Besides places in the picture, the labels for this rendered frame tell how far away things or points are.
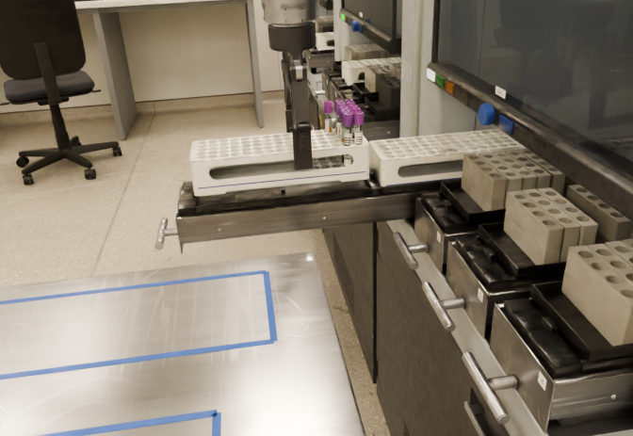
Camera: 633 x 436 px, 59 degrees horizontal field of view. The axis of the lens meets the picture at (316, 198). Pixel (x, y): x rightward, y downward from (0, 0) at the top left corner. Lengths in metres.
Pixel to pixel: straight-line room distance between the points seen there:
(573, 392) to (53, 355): 0.54
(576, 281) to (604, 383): 0.11
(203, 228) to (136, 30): 3.63
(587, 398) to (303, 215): 0.51
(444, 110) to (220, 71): 3.52
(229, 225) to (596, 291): 0.56
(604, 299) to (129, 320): 0.52
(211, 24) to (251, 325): 3.90
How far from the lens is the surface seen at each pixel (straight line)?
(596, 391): 0.66
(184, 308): 0.69
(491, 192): 0.86
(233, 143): 0.98
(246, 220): 0.94
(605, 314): 0.66
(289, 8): 0.87
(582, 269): 0.68
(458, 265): 0.80
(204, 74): 4.51
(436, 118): 1.10
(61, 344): 0.69
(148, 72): 4.54
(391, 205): 0.97
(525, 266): 0.76
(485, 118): 0.80
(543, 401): 0.65
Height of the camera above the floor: 1.22
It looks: 25 degrees down
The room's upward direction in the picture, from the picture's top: 3 degrees counter-clockwise
